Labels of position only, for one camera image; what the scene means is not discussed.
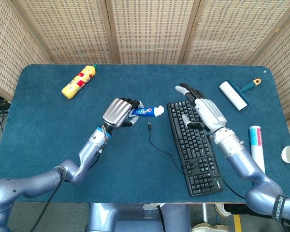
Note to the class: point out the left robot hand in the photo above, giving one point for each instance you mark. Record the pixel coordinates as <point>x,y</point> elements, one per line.
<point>116,112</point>

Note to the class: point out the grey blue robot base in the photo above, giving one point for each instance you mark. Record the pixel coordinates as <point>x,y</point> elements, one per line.
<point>125,218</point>

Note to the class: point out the yellow plastic bottle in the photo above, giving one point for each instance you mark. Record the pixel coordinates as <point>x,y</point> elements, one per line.
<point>78,81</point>

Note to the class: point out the blue felt table mat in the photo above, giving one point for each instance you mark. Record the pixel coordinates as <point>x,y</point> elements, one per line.
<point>125,79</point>

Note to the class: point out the blue white toothpaste tube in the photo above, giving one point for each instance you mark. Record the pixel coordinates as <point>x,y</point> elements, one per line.
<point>145,111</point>

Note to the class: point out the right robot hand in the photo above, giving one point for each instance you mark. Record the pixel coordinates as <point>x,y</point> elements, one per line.
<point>209,113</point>

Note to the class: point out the black computer keyboard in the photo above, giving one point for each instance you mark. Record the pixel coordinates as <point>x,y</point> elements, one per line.
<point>195,169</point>

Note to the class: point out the beige shoe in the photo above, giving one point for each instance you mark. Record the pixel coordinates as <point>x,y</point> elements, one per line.
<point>209,227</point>
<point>221,209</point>

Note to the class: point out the woven bamboo screen panel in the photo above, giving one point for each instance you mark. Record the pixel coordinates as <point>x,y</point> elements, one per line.
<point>285,72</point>
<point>232,29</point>
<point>149,29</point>
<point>9,48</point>
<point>67,29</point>

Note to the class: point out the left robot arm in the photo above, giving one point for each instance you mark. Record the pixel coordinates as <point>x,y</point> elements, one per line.
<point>87,154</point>

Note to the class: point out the metal table leg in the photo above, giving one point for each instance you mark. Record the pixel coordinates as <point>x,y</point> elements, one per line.
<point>204,212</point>

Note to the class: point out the white lint roll refill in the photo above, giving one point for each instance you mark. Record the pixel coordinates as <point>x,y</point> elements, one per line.
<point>256,140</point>

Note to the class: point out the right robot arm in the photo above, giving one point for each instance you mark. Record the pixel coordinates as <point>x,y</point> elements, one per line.
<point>239,154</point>

